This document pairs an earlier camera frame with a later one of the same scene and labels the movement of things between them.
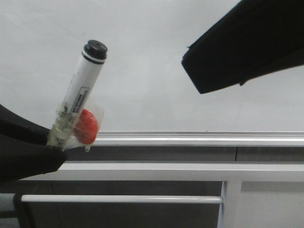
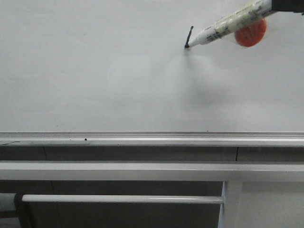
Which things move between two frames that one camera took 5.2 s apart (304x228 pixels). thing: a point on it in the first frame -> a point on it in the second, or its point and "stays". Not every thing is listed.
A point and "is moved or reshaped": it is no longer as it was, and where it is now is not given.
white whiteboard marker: x=94 y=55 is moved or reshaped
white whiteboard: x=148 y=98 stays
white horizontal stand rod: x=171 y=199 stays
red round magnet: x=86 y=129 is moved or reshaped
